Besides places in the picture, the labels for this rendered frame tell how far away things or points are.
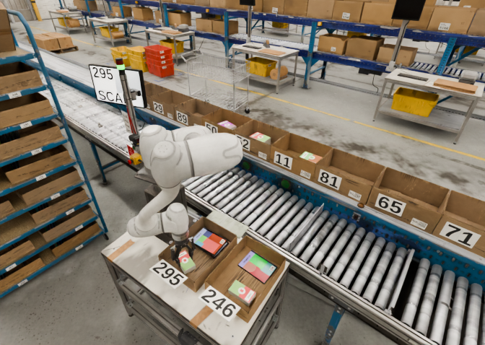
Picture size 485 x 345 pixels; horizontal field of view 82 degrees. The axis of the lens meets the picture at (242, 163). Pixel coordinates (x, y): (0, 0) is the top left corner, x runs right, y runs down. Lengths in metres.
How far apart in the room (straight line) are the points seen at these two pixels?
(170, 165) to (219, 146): 0.17
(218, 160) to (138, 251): 1.10
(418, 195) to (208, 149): 1.67
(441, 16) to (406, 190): 4.33
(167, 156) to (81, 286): 2.10
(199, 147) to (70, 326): 2.03
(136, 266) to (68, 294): 1.12
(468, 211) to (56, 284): 3.12
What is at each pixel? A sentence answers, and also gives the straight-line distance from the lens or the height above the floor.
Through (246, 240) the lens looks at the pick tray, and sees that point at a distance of 1.78.
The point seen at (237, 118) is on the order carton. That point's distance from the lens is 2.74.
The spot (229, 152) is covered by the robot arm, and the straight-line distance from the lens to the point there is 0.95.
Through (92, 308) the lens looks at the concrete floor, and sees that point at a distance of 2.70.
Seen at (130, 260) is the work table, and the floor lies 0.75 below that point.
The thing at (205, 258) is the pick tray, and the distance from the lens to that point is 1.77.
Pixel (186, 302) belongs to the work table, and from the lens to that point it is 1.64.
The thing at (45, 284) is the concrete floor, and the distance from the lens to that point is 3.02.
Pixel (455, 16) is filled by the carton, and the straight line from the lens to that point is 6.17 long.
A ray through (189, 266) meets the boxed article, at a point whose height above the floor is 0.79.
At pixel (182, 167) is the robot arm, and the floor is 1.65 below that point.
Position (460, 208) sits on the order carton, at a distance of 2.27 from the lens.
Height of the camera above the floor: 2.17
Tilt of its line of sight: 35 degrees down
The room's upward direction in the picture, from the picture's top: 1 degrees clockwise
